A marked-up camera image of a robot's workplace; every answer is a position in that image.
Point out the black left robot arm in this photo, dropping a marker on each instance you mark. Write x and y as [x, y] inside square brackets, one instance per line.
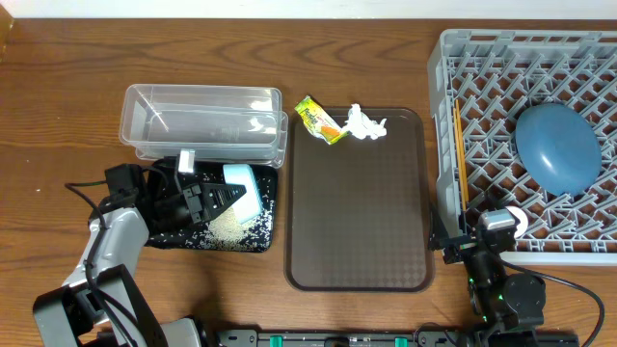
[101, 288]

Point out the crumpled white tissue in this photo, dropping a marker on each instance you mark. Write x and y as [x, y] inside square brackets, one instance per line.
[361, 126]

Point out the wooden chopstick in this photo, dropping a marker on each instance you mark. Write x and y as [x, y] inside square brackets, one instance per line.
[457, 151]
[462, 158]

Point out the pink plastic cup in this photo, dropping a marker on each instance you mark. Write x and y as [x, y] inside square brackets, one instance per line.
[522, 220]

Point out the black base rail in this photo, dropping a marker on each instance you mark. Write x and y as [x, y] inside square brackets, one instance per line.
[385, 338]

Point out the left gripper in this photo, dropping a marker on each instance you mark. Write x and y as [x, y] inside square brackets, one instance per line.
[204, 209]

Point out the spilled white rice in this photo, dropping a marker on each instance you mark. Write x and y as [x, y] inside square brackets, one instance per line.
[225, 233]

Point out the dark blue plate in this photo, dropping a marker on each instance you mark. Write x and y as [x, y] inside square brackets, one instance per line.
[558, 148]

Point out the grey dishwasher rack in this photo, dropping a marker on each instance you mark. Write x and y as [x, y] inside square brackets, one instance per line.
[495, 75]

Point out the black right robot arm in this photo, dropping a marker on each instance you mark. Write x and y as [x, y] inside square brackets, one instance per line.
[511, 306]

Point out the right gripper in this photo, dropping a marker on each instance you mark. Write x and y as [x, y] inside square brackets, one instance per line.
[461, 246]

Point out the light blue bowl with rice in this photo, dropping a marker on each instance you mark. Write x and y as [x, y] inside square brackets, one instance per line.
[249, 206]

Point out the yellow green snack wrapper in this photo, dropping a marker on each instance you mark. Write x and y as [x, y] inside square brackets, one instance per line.
[318, 122]

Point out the black plastic bin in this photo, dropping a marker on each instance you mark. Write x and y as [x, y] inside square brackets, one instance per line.
[205, 172]

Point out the clear plastic bin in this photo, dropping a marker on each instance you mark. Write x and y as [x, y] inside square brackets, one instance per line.
[219, 123]

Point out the brown plastic serving tray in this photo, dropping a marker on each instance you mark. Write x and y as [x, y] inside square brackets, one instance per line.
[358, 215]

